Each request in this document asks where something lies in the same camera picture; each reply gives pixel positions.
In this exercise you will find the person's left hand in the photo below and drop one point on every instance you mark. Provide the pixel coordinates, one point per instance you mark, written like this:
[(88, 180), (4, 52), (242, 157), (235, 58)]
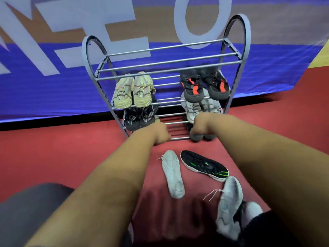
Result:
[(160, 133)]

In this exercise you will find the person's right hand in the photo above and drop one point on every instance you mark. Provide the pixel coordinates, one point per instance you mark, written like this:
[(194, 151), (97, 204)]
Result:
[(203, 123)]

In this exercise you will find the white chunky sneaker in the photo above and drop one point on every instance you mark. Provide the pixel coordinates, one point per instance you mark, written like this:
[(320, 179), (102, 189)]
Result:
[(191, 109), (213, 105)]

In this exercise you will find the black grey mesh sneaker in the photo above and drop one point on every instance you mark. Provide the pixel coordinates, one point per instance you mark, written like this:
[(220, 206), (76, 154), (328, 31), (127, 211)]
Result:
[(147, 117), (132, 120)]

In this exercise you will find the black green-striped sneaker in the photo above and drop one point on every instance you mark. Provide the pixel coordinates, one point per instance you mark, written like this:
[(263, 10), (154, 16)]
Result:
[(203, 164)]

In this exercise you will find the beige grey mesh sneaker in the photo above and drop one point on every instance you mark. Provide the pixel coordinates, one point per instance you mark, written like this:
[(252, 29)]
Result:
[(142, 92), (123, 95)]

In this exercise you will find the grey metal shoe rack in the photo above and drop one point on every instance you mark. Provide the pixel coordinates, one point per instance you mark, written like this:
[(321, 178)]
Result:
[(167, 61)]

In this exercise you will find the person's left forearm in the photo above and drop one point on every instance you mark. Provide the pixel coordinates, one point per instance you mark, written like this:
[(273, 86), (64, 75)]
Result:
[(102, 198)]

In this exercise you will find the person's right forearm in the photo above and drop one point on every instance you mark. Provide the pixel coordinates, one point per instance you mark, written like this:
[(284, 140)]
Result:
[(277, 172)]

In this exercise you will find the person's black trousers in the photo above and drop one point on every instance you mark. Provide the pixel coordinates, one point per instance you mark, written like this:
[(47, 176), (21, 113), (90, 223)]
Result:
[(25, 210)]

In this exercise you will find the blue printed fabric banner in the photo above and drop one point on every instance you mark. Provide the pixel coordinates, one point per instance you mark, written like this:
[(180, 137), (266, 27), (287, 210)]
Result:
[(38, 87)]

